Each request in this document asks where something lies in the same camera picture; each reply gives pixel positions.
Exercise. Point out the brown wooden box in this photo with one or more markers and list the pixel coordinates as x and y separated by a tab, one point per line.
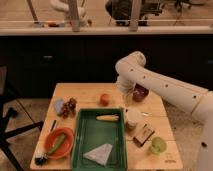
143	135

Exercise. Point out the dark maroon bowl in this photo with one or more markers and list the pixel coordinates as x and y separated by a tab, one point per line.
139	93

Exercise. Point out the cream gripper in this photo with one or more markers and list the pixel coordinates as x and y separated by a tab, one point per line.
127	99

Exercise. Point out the bunch of red grapes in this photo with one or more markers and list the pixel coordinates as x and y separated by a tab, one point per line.
69	108

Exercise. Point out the grey folded cloth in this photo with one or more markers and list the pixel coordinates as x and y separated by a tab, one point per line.
100	155

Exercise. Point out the green plastic cup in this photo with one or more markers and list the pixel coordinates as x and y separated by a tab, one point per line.
158	146

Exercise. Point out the blue sponge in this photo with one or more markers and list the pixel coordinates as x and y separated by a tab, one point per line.
58	104

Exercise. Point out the wooden table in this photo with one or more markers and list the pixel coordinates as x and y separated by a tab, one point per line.
153	112

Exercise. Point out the black pen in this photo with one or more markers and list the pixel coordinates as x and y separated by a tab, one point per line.
53	125

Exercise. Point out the yellow corn cob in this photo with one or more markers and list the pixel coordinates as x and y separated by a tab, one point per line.
108	118

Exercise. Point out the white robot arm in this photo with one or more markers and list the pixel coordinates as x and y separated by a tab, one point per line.
190	98

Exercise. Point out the orange plastic bowl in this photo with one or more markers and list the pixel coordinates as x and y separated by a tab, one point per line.
65	148

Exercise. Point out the black white small object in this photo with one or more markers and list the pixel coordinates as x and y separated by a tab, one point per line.
40	159

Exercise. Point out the white cup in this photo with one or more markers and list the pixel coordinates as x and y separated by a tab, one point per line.
133	117

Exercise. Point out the green plastic tray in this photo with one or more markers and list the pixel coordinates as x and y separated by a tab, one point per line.
91	133

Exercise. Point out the red orange apple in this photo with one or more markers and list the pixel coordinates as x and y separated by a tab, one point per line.
104	99

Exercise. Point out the green cucumber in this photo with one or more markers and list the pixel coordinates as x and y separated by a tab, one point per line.
57	144

